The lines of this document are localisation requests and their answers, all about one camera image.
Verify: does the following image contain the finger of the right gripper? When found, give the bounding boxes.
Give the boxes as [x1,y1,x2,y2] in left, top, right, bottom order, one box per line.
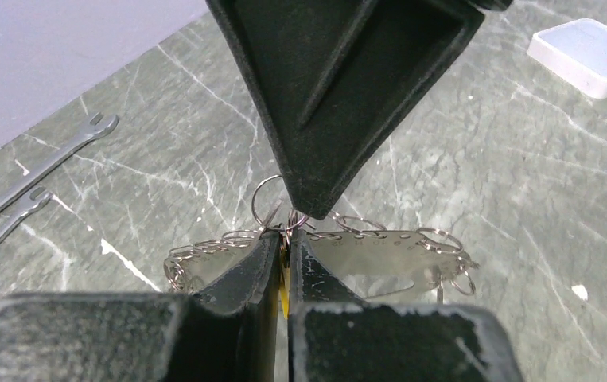
[208,0,509,220]

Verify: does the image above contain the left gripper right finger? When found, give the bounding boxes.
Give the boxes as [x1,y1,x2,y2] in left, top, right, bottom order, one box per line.
[288,231,523,381]

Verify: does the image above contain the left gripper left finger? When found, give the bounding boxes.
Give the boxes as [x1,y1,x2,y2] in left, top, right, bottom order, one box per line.
[0,233,281,381]

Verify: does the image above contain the key with yellow tag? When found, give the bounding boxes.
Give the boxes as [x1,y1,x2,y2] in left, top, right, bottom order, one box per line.
[278,248,290,318]

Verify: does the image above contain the upper silver wrench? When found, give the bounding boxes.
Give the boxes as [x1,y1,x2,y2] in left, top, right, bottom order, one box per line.
[0,112,120,212]

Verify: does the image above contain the white square plastic lid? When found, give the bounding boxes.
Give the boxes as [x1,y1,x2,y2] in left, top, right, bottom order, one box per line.
[527,18,607,99]

